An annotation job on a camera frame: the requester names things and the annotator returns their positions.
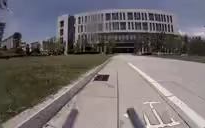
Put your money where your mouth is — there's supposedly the dark drain grate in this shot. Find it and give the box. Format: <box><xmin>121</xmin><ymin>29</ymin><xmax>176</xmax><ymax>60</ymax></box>
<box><xmin>93</xmin><ymin>74</ymin><xmax>111</xmax><ymax>82</ymax></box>

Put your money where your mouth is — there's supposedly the grey kerb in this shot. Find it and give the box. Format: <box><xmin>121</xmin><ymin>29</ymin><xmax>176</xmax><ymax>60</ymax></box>
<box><xmin>1</xmin><ymin>56</ymin><xmax>115</xmax><ymax>128</ymax></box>

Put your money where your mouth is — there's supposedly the robot's own part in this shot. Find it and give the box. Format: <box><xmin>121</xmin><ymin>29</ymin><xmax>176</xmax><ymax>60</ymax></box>
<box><xmin>61</xmin><ymin>107</ymin><xmax>80</xmax><ymax>128</ymax></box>
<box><xmin>125</xmin><ymin>107</ymin><xmax>147</xmax><ymax>128</ymax></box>

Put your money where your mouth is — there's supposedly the grass lawn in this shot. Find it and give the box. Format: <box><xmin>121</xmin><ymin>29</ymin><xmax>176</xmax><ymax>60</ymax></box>
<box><xmin>0</xmin><ymin>54</ymin><xmax>113</xmax><ymax>124</ymax></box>

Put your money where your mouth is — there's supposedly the row of trees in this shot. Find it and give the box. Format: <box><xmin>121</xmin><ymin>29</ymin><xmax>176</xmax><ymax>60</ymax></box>
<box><xmin>23</xmin><ymin>33</ymin><xmax>205</xmax><ymax>57</ymax></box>

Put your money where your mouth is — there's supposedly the curved pale building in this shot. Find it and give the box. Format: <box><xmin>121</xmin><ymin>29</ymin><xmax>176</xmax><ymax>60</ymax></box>
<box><xmin>56</xmin><ymin>8</ymin><xmax>181</xmax><ymax>55</ymax></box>

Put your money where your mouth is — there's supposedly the grass strip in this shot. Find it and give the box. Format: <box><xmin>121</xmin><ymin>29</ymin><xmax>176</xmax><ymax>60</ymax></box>
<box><xmin>156</xmin><ymin>54</ymin><xmax>205</xmax><ymax>65</ymax></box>

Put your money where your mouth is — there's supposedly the white painted ground marking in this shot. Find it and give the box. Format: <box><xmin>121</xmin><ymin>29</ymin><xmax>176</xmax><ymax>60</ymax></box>
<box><xmin>142</xmin><ymin>100</ymin><xmax>181</xmax><ymax>128</ymax></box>

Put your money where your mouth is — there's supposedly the pale concrete slab pavement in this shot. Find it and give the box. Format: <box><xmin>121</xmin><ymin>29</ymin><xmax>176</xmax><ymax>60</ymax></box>
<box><xmin>43</xmin><ymin>53</ymin><xmax>205</xmax><ymax>128</ymax></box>

